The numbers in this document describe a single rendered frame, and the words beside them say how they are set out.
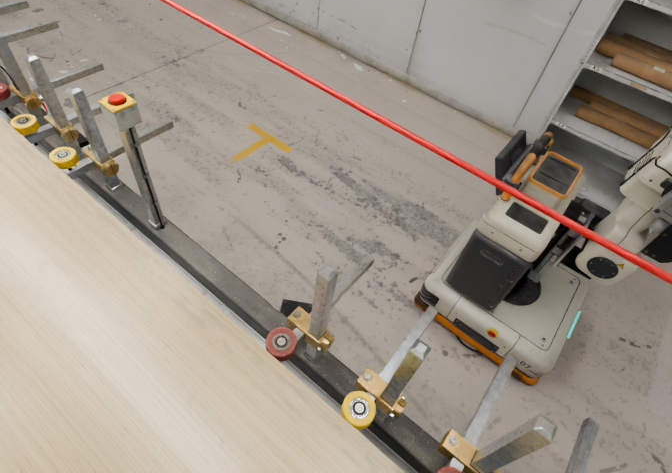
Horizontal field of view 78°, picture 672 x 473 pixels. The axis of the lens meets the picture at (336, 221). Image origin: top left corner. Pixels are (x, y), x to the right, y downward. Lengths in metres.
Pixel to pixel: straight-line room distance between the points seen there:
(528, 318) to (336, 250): 1.04
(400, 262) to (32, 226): 1.73
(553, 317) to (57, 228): 2.01
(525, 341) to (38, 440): 1.75
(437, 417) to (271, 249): 1.19
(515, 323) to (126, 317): 1.60
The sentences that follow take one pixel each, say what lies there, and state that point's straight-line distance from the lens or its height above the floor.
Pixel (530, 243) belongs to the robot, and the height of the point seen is 0.79.
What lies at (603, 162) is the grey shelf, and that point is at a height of 0.15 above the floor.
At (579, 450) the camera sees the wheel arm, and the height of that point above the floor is 0.82.
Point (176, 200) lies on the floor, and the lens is 2.68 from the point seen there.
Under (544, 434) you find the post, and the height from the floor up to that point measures 1.17.
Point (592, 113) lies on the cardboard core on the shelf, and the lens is 3.08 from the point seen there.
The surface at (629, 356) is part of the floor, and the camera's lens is 2.74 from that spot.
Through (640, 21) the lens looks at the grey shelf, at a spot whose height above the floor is 1.03.
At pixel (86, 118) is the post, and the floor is 1.03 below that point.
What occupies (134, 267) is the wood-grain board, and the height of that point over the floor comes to 0.90.
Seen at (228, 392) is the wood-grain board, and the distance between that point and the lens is 1.09.
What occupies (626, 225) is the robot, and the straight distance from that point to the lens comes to 1.80.
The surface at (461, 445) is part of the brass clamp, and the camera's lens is 1.18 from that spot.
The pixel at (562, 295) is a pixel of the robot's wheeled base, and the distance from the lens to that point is 2.33.
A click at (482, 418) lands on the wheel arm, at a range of 1.23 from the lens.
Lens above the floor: 1.93
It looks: 49 degrees down
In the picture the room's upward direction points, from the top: 10 degrees clockwise
